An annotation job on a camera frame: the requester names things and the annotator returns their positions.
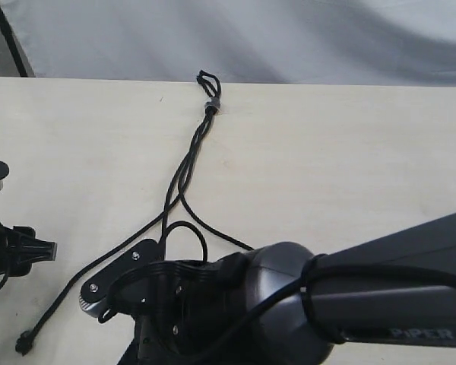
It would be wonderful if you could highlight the black rope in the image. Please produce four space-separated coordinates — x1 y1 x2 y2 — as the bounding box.
14 113 214 357
178 113 255 252
157 113 214 244

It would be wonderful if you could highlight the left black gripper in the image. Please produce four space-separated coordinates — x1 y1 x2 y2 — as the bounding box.
0 223 57 277

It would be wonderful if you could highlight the black backdrop stand pole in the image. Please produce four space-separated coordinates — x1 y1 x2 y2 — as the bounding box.
0 6 29 78

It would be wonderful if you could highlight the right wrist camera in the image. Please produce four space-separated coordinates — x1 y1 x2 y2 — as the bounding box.
79 239 166 323

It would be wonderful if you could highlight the grey backdrop cloth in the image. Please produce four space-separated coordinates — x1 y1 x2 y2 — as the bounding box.
0 1 456 87

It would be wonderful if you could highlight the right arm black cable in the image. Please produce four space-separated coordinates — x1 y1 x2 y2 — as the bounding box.
98 220 456 343

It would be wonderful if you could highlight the grey metal cable clamp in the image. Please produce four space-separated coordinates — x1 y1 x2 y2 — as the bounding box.
204 97 220 115

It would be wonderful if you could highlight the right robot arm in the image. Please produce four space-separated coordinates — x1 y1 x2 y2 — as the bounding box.
108 213 456 364

